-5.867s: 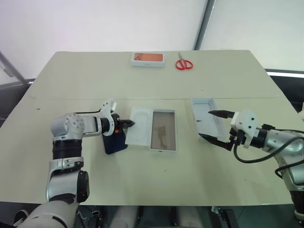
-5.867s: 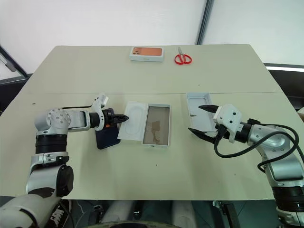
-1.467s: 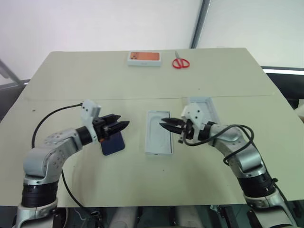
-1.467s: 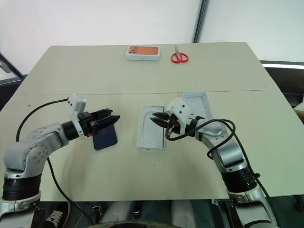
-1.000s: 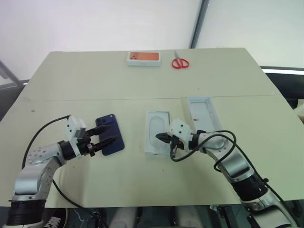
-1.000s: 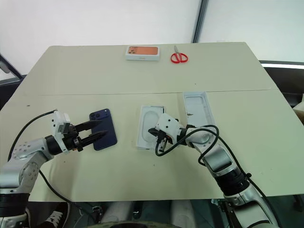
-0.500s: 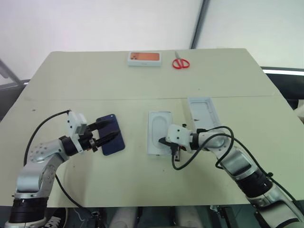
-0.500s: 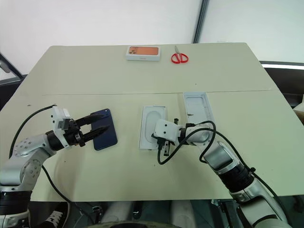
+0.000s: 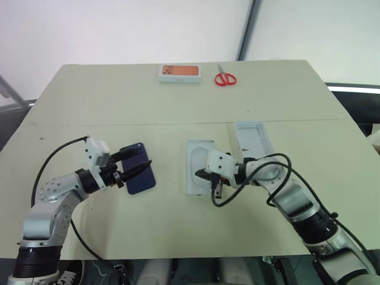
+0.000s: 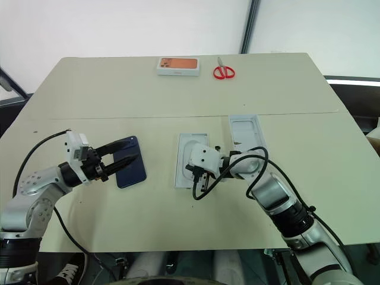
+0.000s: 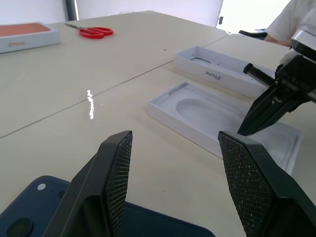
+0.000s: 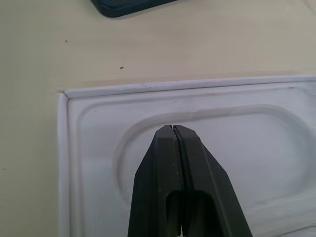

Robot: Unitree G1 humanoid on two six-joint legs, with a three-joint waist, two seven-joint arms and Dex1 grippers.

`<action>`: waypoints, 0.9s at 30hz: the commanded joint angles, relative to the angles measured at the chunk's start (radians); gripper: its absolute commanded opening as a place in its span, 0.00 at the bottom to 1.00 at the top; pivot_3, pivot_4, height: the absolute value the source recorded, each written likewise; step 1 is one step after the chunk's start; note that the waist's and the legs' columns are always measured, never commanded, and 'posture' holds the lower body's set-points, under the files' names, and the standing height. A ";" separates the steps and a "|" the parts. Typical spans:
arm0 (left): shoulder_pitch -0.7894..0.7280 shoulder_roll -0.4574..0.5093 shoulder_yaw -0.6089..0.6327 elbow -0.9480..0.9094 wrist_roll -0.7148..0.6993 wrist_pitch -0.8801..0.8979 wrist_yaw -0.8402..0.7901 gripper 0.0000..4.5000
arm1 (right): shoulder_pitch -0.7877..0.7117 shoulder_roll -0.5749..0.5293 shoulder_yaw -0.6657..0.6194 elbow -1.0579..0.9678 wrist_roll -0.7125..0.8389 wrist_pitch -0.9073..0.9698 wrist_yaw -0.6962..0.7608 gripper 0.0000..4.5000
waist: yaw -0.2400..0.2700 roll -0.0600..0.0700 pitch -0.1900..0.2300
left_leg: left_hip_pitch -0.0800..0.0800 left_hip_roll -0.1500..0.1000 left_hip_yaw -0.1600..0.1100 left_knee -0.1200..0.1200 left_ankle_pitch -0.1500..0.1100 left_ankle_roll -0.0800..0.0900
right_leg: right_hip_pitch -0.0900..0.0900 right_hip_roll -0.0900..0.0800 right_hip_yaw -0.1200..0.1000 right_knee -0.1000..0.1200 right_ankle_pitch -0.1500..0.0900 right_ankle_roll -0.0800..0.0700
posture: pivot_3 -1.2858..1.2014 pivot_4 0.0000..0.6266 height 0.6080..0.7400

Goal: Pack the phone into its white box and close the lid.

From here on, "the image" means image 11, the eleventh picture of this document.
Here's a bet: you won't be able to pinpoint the person in white shirt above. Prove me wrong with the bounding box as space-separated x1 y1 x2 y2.
265 0 316 47

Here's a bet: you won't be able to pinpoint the dark vertical pole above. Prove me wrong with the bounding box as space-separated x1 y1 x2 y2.
64 0 79 22

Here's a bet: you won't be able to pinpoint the dark blue smartphone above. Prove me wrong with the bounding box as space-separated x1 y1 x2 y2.
0 175 215 237

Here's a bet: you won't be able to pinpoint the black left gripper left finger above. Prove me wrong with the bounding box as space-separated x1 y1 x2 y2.
43 130 133 237

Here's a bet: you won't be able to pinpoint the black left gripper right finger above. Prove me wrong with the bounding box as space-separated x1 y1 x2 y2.
218 130 316 237

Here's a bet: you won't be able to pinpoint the red handled scissors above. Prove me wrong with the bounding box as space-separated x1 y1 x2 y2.
64 22 115 40

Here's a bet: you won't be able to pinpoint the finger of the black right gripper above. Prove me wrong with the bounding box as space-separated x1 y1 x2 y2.
246 98 296 136
237 85 281 136

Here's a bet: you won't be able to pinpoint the white box with orange phone print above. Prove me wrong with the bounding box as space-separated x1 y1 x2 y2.
0 21 61 54

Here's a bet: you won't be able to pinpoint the white phone box base tray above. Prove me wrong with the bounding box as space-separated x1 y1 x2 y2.
148 81 302 173

